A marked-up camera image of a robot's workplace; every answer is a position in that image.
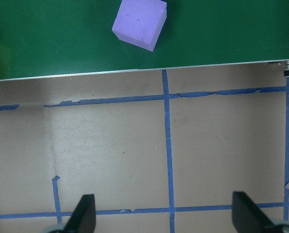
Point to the green conveyor belt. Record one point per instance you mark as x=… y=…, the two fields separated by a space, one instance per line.
x=50 y=36

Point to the purple foam cube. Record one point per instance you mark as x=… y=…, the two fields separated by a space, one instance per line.
x=138 y=24

